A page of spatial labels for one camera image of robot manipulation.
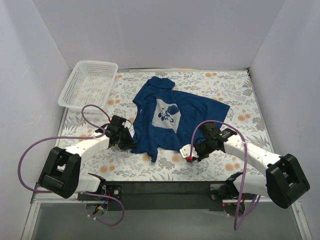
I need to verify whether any blue printed t-shirt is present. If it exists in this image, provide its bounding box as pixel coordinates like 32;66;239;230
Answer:
131;76;230;163

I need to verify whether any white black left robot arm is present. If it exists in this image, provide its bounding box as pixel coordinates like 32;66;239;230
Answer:
38;115;136;200

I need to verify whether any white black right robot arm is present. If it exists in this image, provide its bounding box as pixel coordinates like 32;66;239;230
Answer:
187;120;310;209

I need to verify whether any white plastic basket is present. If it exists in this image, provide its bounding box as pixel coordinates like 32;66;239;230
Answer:
58;60;118;111

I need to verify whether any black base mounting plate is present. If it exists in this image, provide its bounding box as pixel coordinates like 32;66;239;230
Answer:
77;181;257;212

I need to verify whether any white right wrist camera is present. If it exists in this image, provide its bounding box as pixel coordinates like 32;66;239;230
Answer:
179;144;199;163

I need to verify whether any aluminium frame rail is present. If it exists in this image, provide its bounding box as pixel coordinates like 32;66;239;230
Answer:
29;189;301;205

